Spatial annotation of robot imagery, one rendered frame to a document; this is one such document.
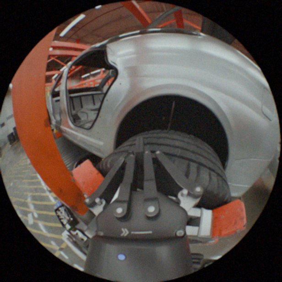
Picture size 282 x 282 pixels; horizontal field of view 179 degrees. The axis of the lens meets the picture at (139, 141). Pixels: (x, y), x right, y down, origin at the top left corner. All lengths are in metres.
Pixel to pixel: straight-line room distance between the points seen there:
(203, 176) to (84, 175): 0.28
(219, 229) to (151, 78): 0.56
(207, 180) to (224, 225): 0.12
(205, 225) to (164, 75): 0.51
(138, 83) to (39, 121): 0.47
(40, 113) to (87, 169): 0.30
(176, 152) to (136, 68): 0.43
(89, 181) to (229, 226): 0.35
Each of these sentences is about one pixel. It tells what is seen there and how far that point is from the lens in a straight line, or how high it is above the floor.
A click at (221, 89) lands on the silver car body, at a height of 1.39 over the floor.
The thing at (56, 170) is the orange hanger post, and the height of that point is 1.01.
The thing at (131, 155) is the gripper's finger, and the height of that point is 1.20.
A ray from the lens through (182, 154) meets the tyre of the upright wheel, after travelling 0.21.
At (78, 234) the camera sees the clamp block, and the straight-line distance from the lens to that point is 0.39.
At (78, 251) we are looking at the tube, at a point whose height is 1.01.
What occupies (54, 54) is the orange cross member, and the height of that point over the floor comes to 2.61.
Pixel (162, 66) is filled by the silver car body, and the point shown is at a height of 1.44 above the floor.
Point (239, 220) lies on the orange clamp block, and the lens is 0.24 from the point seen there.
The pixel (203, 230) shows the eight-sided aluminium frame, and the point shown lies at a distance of 0.21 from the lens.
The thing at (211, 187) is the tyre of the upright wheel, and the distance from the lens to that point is 0.21.
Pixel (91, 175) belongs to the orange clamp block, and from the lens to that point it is 0.27.
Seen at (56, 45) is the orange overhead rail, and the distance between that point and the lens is 3.58.
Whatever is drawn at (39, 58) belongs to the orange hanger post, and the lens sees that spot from 0.49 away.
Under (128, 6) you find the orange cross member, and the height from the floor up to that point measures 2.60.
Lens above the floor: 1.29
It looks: 29 degrees down
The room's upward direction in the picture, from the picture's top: 3 degrees clockwise
